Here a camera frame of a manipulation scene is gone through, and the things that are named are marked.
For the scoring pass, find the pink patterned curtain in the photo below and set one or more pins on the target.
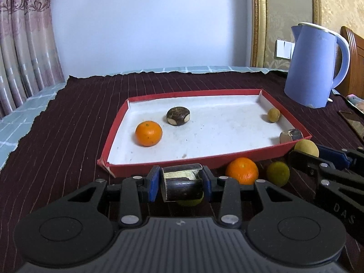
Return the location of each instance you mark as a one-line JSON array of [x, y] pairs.
[[25, 48]]

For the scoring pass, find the green lime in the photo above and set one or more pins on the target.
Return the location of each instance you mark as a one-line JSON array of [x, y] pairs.
[[190, 204]]

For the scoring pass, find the wooden chair back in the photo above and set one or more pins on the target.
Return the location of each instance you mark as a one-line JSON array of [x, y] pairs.
[[357, 68]]

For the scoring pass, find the gold ornate wall frame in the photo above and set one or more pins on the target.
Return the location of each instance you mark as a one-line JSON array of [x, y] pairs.
[[259, 20]]

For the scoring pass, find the dark maroon striped cloth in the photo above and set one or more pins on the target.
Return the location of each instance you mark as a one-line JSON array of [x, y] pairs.
[[71, 136]]

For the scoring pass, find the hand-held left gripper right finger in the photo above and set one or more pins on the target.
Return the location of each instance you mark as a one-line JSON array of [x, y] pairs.
[[207, 184]]

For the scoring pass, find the red cardboard tray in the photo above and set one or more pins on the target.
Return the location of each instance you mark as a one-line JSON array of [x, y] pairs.
[[221, 136]]

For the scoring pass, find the small brown longan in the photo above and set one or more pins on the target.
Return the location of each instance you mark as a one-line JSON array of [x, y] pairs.
[[273, 115]]

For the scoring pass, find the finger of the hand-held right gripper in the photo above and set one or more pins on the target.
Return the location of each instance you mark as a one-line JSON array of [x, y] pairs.
[[307, 160], [332, 155]]

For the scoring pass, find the pale yellow round fruit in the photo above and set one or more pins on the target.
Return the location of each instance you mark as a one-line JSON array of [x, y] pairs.
[[305, 147]]

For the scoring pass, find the blue electric kettle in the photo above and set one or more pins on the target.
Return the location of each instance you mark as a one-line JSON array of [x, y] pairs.
[[312, 68]]

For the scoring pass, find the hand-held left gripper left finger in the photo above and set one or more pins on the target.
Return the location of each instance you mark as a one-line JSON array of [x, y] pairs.
[[153, 183]]

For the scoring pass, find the green round fruit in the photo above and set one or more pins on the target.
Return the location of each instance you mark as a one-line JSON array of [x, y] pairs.
[[277, 173]]

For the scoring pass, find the patterned pink fabric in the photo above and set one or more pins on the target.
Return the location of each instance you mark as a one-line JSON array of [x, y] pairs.
[[355, 103]]

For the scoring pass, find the white wall switch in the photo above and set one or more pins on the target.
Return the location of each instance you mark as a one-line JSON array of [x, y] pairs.
[[284, 49]]

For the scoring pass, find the olive brown folded cloth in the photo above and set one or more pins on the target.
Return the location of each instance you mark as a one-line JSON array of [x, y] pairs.
[[355, 125]]

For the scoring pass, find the short cut sugarcane piece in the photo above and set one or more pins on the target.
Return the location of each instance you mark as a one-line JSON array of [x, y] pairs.
[[290, 136]]

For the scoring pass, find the orange mandarin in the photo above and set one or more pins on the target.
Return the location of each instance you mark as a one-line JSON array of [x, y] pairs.
[[241, 170], [148, 133]]

